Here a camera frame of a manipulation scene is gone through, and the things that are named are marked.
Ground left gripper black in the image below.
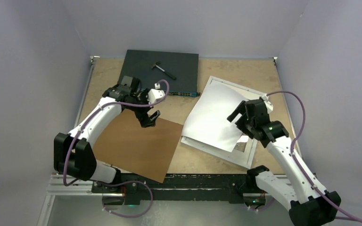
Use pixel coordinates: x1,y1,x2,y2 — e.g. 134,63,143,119
126,89,160,127

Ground landscape photo print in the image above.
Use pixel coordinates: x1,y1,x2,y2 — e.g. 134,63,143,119
181,81,264,152

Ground brown cardboard backing board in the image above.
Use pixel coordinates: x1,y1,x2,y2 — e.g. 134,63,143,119
93,110,182,183

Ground white picture frame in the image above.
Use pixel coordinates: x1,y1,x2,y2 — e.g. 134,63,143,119
181,76,265,169

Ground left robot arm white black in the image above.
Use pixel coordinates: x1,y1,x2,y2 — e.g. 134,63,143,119
53,76,169,193

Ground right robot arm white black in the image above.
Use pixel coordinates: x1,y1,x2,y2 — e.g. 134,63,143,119
227,98,341,226

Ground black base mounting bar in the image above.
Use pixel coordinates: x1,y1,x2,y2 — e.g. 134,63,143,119
91,173,271,208

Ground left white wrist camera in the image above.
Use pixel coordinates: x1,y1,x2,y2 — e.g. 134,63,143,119
147,83,165,105

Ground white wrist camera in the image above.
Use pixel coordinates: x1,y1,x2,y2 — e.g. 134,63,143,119
261,94,274,114
147,83,165,105

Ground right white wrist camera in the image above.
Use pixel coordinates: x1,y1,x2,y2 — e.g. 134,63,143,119
261,94,274,114

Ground small black-handled hammer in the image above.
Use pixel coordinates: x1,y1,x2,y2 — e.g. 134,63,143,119
151,61,177,81

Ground dark network switch box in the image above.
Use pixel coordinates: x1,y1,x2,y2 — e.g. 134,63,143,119
117,49,200,97

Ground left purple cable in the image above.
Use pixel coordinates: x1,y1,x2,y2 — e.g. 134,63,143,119
63,79,170,218

